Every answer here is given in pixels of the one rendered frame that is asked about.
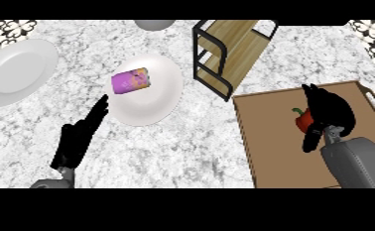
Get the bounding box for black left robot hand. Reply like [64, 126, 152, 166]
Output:
[50, 93, 110, 171]

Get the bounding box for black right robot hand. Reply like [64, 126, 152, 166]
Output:
[299, 82, 355, 154]

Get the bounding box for red bell pepper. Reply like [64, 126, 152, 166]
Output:
[290, 107, 315, 134]

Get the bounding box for brown wooden tray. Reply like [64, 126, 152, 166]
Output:
[230, 79, 375, 189]

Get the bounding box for black-framed wooden tiered shelf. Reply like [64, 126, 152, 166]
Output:
[191, 19, 280, 103]

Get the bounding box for white oval plate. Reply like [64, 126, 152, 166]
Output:
[103, 54, 184, 127]

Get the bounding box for black patterned placemat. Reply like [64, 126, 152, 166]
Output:
[0, 19, 39, 49]
[346, 19, 375, 60]

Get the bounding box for white round plate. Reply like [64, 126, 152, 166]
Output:
[0, 38, 60, 108]

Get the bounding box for grey round object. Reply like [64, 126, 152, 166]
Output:
[132, 19, 175, 32]

